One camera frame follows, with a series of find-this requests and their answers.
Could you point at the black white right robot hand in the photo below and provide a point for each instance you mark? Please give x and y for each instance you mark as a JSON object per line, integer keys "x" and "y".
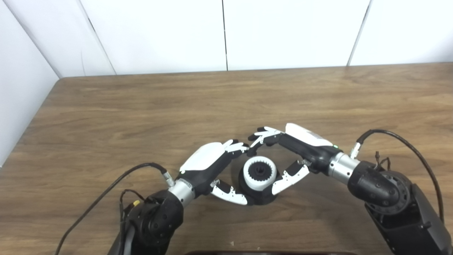
{"x": 311, "y": 148}

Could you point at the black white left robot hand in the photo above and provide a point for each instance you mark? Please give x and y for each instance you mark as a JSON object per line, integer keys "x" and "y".
{"x": 205, "y": 161}

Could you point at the round black plastic part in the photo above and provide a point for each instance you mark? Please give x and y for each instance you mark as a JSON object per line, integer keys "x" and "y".
{"x": 262, "y": 199}

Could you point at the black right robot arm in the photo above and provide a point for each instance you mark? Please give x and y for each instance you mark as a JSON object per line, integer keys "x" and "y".
{"x": 385, "y": 191}

